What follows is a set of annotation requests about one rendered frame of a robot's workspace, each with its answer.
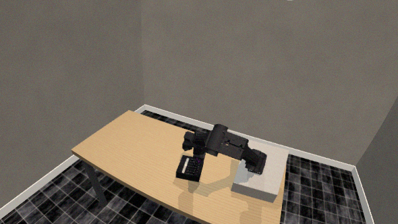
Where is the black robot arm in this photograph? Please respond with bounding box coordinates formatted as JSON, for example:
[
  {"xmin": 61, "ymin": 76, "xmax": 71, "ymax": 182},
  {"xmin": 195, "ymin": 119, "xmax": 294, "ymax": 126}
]
[{"xmin": 182, "ymin": 124, "xmax": 267, "ymax": 175}]

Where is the black lighting desk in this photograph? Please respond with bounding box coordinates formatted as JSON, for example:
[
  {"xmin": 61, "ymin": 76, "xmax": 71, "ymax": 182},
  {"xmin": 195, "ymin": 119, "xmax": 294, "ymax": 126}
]
[{"xmin": 176, "ymin": 155, "xmax": 204, "ymax": 182}]

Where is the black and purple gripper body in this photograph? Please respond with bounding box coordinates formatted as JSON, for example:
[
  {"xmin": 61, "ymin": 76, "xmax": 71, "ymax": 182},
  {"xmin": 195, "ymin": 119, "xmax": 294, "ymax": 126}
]
[{"xmin": 193, "ymin": 146, "xmax": 206, "ymax": 161}]

